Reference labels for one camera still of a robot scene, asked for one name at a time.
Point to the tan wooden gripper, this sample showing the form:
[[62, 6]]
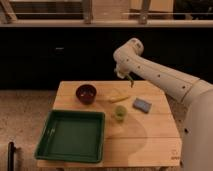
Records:
[[120, 74]]

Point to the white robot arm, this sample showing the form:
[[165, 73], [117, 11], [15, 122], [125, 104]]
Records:
[[192, 92]]

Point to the dark purple bowl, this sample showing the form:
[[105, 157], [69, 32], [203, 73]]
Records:
[[86, 94]]

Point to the blue sponge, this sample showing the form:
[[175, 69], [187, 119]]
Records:
[[142, 105]]

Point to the small green cup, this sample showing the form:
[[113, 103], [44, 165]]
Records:
[[120, 112]]

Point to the green plastic tray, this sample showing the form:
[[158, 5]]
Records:
[[72, 136]]

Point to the black post at floor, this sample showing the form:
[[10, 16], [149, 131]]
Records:
[[10, 158]]

